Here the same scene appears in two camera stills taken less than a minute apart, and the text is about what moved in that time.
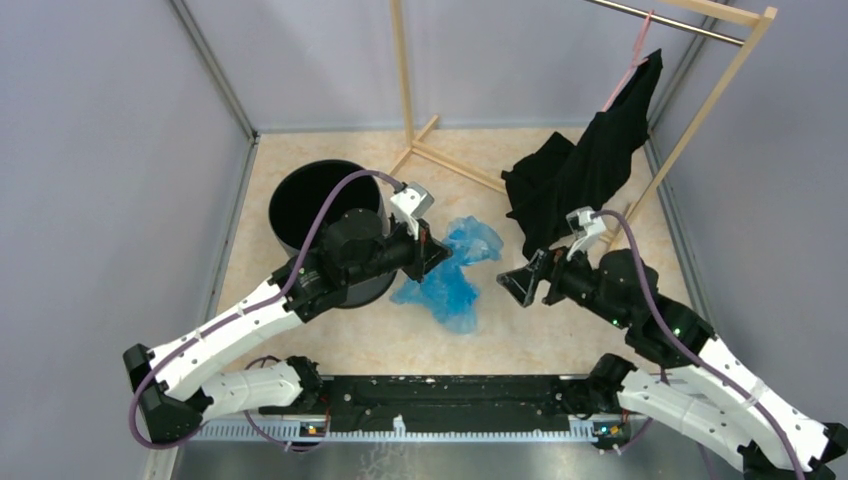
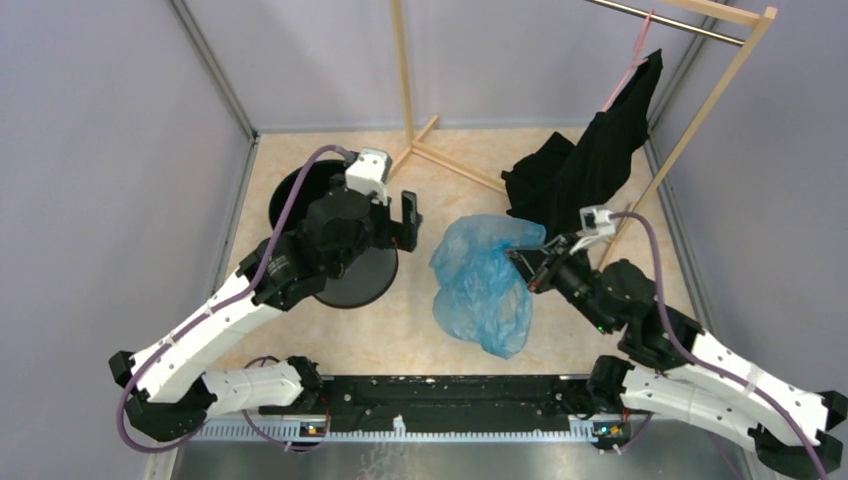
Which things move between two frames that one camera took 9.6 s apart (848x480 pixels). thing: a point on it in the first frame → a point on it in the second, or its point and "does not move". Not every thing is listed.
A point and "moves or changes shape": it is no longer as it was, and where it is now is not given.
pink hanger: x=633 y=62 does not move
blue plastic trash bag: x=448 y=293 moves or changes shape
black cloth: x=556 y=180 does not move
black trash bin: x=296 y=196 does not move
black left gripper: x=426 y=253 → x=397 y=233
